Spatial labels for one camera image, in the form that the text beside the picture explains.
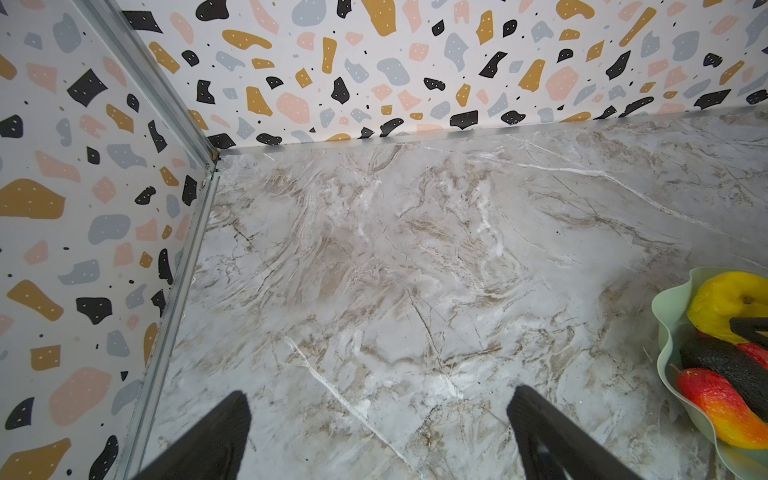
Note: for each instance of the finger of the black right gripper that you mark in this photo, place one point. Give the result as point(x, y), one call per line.
point(754, 330)

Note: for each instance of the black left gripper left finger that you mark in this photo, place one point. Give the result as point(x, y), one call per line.
point(212, 449)

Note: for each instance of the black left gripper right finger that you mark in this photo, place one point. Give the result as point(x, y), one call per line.
point(551, 446)

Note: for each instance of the red fake strawberry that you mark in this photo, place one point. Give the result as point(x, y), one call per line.
point(756, 353)

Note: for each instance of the yellow fake bell pepper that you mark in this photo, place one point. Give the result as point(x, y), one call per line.
point(733, 294)

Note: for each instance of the dark green fake avocado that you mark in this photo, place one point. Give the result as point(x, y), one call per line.
point(746, 375)

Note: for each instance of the red orange mango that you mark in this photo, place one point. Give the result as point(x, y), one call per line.
point(734, 422)

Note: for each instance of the mint green wavy fruit bowl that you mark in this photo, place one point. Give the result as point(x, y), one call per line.
point(674, 329)

